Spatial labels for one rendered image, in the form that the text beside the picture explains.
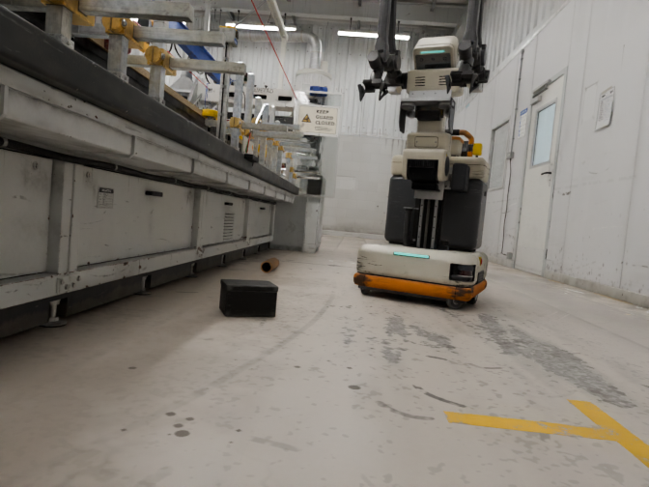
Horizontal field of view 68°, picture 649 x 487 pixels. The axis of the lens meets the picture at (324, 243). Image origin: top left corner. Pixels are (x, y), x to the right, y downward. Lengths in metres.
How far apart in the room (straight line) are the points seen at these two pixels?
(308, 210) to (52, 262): 3.94
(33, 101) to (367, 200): 10.71
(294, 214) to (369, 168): 6.39
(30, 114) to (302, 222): 4.48
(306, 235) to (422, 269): 2.93
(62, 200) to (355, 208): 10.28
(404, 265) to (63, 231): 1.61
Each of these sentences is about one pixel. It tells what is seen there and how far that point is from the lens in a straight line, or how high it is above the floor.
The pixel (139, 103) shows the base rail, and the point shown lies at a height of 0.66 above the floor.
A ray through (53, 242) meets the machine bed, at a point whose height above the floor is 0.26.
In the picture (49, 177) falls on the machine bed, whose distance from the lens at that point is 1.61.
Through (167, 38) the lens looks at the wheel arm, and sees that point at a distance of 1.43.
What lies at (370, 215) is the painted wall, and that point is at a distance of 11.60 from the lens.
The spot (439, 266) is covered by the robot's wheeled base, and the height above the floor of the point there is 0.21.
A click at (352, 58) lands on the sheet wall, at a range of 12.21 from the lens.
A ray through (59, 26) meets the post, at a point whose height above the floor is 0.74.
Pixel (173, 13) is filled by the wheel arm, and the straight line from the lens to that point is 1.16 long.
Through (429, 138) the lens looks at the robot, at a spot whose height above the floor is 0.86.
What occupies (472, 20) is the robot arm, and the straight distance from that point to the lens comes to 2.49.
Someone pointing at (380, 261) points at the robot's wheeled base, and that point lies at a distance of 2.58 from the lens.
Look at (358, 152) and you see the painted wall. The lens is 11.71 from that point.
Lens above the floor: 0.40
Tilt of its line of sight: 3 degrees down
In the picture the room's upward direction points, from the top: 5 degrees clockwise
